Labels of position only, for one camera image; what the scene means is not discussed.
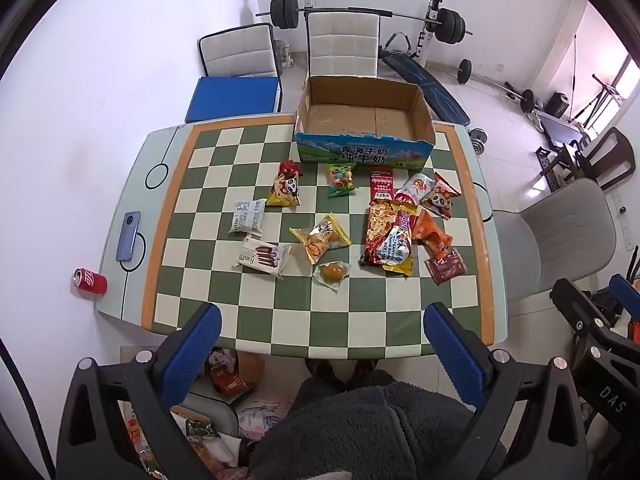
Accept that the black speaker box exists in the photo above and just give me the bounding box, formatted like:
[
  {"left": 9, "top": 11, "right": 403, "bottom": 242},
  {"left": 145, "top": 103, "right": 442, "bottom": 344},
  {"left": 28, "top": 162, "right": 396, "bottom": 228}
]
[{"left": 545, "top": 91, "right": 571, "bottom": 118}]

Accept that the red yellow panda snack packet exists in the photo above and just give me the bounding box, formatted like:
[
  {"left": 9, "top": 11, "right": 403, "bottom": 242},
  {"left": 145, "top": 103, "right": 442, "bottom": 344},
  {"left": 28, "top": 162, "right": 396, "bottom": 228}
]
[{"left": 265, "top": 161, "right": 305, "bottom": 207}]

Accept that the green candy packet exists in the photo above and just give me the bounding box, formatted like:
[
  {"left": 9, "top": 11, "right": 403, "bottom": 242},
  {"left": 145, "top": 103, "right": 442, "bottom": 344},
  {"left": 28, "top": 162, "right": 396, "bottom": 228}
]
[{"left": 327, "top": 162, "right": 359, "bottom": 198}]

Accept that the person's dark shoe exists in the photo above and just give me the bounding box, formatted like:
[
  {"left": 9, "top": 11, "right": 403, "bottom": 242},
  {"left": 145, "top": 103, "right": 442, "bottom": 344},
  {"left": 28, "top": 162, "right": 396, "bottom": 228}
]
[
  {"left": 305, "top": 358, "right": 349, "bottom": 394},
  {"left": 350, "top": 358, "right": 386, "bottom": 382}
]

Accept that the white padded chair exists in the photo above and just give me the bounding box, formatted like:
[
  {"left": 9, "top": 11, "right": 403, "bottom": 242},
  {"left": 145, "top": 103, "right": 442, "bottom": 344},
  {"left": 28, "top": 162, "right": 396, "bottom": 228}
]
[
  {"left": 305, "top": 10, "right": 381, "bottom": 80},
  {"left": 196, "top": 23, "right": 285, "bottom": 113}
]

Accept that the white barbell rack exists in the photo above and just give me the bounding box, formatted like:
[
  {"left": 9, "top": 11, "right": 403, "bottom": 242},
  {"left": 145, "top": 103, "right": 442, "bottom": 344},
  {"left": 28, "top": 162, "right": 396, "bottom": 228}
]
[{"left": 299, "top": 0, "right": 447, "bottom": 70}]

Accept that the black barbell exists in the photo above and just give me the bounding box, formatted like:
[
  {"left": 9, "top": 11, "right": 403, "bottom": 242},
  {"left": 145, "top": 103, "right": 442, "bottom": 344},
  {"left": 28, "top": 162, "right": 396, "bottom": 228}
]
[{"left": 255, "top": 0, "right": 474, "bottom": 44}]

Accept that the small dumbbell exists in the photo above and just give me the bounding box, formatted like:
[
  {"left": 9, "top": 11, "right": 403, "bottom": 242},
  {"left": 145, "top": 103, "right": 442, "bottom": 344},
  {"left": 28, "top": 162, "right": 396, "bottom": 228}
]
[{"left": 469, "top": 127, "right": 494, "bottom": 156}]

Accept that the grey shell chair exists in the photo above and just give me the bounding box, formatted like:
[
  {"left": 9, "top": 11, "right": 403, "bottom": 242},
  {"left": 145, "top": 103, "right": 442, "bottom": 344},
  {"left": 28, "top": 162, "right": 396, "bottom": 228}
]
[{"left": 492, "top": 178, "right": 619, "bottom": 303}]

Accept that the large red chips bag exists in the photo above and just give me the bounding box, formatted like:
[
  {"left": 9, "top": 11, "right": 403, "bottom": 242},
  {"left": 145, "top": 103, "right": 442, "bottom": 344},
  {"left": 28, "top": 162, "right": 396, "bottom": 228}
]
[{"left": 359, "top": 199, "right": 418, "bottom": 267}]

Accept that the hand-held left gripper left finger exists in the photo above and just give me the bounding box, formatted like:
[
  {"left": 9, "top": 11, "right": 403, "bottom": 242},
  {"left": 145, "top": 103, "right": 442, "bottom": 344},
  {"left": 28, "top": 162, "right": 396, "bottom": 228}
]
[{"left": 56, "top": 302, "right": 223, "bottom": 480}]

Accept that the long dumbbell bar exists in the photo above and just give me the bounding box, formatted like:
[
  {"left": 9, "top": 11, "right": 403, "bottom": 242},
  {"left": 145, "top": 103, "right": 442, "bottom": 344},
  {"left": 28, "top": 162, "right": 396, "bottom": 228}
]
[{"left": 456, "top": 58, "right": 540, "bottom": 114}]

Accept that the blue seat cushion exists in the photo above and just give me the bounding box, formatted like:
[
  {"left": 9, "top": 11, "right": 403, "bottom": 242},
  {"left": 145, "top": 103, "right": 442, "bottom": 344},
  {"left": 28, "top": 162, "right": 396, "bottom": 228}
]
[{"left": 184, "top": 76, "right": 280, "bottom": 124}]

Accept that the black weight bench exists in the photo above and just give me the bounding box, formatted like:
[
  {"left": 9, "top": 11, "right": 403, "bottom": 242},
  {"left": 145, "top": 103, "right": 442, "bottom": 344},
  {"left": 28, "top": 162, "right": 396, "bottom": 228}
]
[{"left": 379, "top": 49, "right": 472, "bottom": 127}]

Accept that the orange panda snack packet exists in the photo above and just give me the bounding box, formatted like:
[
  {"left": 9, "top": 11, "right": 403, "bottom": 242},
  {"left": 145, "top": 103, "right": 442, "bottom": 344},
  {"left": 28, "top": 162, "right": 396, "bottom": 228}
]
[{"left": 419, "top": 172, "right": 462, "bottom": 220}]

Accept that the red carton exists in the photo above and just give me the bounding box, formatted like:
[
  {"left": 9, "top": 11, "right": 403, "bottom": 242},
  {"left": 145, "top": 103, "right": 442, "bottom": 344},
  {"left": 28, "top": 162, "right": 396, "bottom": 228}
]
[{"left": 207, "top": 352, "right": 257, "bottom": 407}]

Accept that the cardboard box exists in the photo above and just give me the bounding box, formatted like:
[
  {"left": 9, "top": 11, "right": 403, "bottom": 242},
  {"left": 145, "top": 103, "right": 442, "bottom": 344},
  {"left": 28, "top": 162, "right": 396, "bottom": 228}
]
[{"left": 294, "top": 75, "right": 436, "bottom": 171}]

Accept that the clear packet with orange jelly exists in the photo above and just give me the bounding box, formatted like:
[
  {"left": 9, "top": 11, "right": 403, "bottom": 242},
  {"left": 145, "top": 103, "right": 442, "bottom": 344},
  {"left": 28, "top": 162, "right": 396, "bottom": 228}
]
[{"left": 312, "top": 260, "right": 350, "bottom": 291}]

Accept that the long red snack packet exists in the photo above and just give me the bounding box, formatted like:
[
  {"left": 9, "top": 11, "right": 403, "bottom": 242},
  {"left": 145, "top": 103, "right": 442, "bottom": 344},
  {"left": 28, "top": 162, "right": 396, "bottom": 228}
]
[{"left": 369, "top": 169, "right": 396, "bottom": 202}]

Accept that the silver red snack bag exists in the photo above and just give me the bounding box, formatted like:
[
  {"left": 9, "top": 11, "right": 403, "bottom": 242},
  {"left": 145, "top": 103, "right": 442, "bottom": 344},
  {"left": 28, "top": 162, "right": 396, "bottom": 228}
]
[{"left": 382, "top": 217, "right": 417, "bottom": 277}]

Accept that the small white snack packet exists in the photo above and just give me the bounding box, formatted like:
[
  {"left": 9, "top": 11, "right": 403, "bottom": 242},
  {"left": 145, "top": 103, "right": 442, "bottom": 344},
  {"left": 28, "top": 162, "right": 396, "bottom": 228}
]
[{"left": 229, "top": 198, "right": 267, "bottom": 235}]

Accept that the red soda can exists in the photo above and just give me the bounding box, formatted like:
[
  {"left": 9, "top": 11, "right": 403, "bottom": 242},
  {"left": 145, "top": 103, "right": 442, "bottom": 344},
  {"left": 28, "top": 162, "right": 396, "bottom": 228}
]
[{"left": 73, "top": 267, "right": 108, "bottom": 296}]

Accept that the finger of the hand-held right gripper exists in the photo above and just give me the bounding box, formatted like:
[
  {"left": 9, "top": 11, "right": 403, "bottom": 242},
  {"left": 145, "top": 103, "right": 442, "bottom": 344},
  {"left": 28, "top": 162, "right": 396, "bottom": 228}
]
[
  {"left": 550, "top": 277, "right": 614, "bottom": 359},
  {"left": 608, "top": 273, "right": 640, "bottom": 312}
]

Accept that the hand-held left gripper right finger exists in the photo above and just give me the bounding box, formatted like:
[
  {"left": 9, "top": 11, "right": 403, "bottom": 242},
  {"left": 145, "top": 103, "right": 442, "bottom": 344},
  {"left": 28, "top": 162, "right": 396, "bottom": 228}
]
[{"left": 423, "top": 302, "right": 590, "bottom": 480}]

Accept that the black tripod stand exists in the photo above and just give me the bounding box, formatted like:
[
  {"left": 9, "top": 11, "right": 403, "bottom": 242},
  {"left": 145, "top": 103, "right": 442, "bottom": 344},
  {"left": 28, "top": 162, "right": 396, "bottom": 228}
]
[{"left": 570, "top": 35, "right": 627, "bottom": 137}]

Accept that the blue smartphone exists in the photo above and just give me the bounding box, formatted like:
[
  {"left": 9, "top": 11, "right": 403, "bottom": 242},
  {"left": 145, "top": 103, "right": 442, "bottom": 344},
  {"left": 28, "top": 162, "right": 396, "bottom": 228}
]
[{"left": 115, "top": 211, "right": 142, "bottom": 262}]

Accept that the person's grey fleece clothing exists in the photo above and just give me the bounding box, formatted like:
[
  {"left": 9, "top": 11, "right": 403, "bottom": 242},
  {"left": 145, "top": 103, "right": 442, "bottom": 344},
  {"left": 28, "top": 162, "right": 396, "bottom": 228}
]
[{"left": 247, "top": 370, "right": 508, "bottom": 480}]

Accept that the dark wooden chair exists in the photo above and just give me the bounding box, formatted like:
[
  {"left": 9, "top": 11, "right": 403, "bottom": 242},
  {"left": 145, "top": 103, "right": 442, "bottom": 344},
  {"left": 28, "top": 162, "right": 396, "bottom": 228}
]
[{"left": 537, "top": 126, "right": 637, "bottom": 192}]

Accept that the white biscuit stick packet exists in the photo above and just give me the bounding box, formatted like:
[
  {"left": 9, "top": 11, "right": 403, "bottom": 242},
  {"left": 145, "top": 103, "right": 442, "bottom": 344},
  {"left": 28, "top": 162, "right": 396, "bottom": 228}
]
[{"left": 231, "top": 234, "right": 292, "bottom": 280}]

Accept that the dark red snack packet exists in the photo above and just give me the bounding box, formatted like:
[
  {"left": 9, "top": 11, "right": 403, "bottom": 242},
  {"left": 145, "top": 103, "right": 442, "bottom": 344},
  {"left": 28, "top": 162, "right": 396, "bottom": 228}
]
[{"left": 424, "top": 247, "right": 468, "bottom": 287}]

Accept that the white and red snack packet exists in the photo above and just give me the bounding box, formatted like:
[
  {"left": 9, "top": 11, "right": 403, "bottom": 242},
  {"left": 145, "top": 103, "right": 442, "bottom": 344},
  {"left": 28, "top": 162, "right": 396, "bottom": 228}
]
[{"left": 394, "top": 172, "right": 436, "bottom": 207}]

